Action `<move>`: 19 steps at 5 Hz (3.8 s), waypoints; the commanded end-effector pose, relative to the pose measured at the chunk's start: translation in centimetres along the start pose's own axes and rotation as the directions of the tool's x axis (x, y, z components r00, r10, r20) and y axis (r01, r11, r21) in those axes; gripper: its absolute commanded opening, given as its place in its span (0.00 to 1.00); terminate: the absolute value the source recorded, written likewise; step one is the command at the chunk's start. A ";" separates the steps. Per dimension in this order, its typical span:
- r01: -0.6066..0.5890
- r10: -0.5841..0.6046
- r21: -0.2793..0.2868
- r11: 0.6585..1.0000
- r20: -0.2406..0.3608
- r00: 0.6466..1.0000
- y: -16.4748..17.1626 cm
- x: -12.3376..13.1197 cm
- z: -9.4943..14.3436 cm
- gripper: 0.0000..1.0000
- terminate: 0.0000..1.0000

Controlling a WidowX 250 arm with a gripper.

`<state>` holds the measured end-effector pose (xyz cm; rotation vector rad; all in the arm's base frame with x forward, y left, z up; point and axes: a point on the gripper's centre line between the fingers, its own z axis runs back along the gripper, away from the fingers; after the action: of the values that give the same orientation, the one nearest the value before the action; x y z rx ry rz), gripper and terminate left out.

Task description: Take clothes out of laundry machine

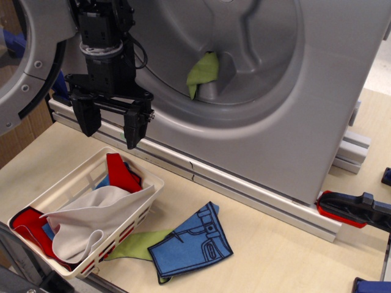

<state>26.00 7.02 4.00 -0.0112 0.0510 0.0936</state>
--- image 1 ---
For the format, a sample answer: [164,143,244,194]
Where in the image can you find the red black clamp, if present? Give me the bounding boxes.
[316,190,390,233]

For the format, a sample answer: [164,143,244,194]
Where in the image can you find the grey round machine door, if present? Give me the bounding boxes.
[1,1,76,135]

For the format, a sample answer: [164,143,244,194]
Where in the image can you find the small green felt cloth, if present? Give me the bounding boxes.
[186,51,219,100]

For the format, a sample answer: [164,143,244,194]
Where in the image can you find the black blue clamp edge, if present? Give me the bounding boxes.
[381,167,391,186]

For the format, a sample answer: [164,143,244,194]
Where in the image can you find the beige cloth in basket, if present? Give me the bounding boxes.
[44,186,155,264]

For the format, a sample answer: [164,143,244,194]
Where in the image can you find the blue black clamp corner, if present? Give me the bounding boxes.
[351,277,391,293]

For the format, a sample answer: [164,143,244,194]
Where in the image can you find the green felt cloth on table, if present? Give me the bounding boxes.
[103,228,175,285]

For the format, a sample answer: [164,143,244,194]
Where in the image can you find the grey toy washing machine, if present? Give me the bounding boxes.
[59,0,391,206]

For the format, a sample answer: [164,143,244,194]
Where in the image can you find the short aluminium rail right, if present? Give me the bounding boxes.
[332,130,371,174]

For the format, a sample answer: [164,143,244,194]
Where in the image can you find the blue felt jeans shorts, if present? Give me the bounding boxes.
[148,202,233,279]

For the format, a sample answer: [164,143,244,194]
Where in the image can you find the grey metal frame corner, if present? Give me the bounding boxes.
[1,223,124,292]

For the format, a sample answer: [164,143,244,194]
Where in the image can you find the red felt garment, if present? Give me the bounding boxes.
[9,153,142,271]

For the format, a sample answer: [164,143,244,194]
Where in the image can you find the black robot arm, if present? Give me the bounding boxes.
[65,1,154,149]

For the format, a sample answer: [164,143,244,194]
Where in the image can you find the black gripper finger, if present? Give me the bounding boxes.
[123,101,155,150]
[70,92,101,137]

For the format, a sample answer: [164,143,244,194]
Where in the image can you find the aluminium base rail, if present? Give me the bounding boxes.
[48,96,342,244]

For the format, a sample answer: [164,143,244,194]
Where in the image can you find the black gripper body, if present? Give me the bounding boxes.
[65,54,153,112]

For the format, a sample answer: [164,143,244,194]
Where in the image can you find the blue clamp behind door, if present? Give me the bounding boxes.
[2,29,26,58]

